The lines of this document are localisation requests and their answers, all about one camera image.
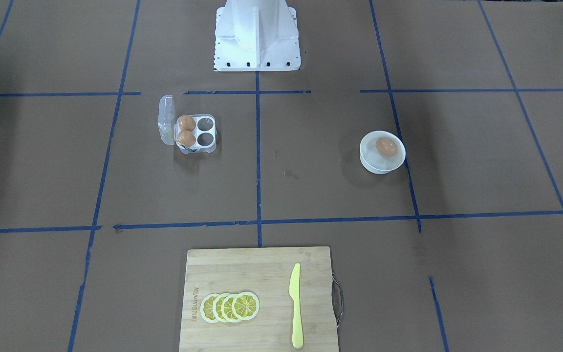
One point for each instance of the brown egg back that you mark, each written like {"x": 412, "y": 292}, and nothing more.
{"x": 186, "y": 122}

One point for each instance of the clear plastic egg box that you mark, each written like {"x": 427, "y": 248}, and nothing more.
{"x": 205, "y": 132}

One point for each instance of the brown egg from bowl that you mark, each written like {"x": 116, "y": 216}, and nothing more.
{"x": 386, "y": 147}

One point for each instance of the white bowl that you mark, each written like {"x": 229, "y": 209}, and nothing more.
{"x": 373, "y": 161}

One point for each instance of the bamboo cutting board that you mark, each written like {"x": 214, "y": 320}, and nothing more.
{"x": 265, "y": 272}

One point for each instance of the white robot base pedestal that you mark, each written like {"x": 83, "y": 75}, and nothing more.
{"x": 256, "y": 35}

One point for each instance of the yellow plastic knife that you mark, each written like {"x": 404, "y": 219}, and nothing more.
{"x": 297, "y": 339}

